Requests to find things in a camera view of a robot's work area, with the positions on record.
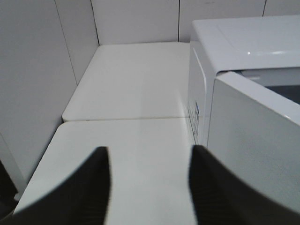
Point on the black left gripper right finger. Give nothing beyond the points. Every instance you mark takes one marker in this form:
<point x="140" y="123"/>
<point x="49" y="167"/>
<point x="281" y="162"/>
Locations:
<point x="221" y="198"/>

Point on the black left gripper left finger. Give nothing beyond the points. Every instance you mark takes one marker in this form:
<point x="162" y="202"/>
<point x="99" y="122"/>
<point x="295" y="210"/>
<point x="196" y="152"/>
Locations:
<point x="82" y="199"/>

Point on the white microwave door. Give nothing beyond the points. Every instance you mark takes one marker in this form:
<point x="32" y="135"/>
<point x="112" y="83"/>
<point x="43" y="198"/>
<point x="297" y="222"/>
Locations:
<point x="255" y="133"/>

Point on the white microwave oven body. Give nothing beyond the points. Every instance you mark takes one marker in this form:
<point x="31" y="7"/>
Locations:
<point x="263" y="49"/>

